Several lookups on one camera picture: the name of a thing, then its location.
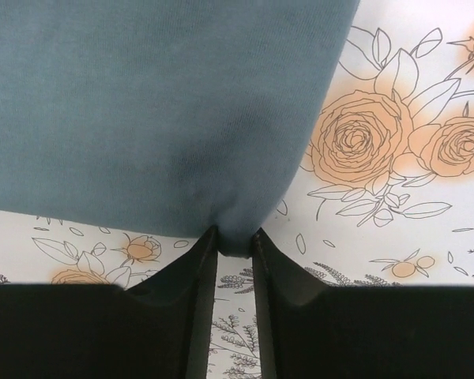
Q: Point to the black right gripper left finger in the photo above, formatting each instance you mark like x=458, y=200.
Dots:
x=159, y=328

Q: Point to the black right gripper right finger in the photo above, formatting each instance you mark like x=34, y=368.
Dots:
x=309, y=329

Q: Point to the floral patterned table mat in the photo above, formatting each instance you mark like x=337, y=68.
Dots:
x=389, y=164

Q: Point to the blue-grey t-shirt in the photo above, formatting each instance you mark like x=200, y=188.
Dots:
x=165, y=117

